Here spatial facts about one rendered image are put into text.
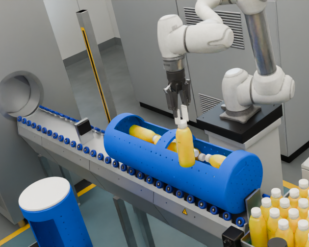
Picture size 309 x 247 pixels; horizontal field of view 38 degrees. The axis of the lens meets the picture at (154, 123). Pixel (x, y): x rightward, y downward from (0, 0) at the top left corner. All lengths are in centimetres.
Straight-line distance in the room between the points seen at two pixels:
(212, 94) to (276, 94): 183
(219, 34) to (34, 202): 133
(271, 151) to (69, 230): 125
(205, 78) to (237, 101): 170
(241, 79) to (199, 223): 81
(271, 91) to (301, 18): 133
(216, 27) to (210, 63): 242
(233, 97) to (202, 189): 69
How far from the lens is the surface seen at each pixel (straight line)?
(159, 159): 222
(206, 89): 428
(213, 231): 222
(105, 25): 767
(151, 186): 245
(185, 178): 211
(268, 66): 240
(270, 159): 279
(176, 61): 176
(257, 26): 227
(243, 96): 253
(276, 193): 199
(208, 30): 168
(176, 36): 172
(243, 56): 378
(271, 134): 272
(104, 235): 369
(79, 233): 255
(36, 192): 252
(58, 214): 242
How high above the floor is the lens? 236
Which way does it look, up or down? 28 degrees down
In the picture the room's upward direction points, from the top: 13 degrees counter-clockwise
